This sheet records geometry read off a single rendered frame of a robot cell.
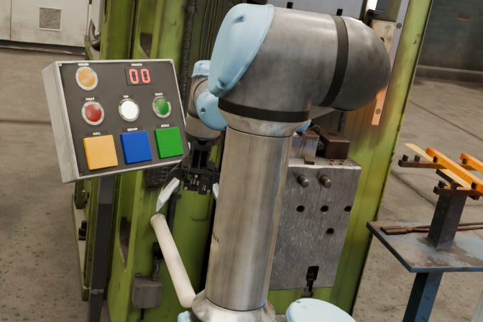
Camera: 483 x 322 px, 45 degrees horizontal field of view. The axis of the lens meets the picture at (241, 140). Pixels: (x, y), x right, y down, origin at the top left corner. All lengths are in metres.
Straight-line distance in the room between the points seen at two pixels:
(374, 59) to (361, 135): 1.38
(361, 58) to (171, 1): 1.10
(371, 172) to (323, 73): 1.52
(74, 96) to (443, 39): 8.35
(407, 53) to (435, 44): 7.32
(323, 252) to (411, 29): 0.81
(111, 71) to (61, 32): 5.48
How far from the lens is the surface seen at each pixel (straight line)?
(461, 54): 9.75
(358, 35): 0.73
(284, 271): 1.97
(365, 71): 0.72
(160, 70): 1.58
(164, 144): 1.52
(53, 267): 2.87
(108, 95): 1.47
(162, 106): 1.55
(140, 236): 1.99
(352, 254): 2.34
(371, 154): 2.16
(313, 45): 0.70
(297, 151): 1.85
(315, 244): 1.97
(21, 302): 2.65
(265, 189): 0.73
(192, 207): 1.98
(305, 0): 1.73
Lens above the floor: 1.53
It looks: 19 degrees down
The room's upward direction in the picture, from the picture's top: 10 degrees clockwise
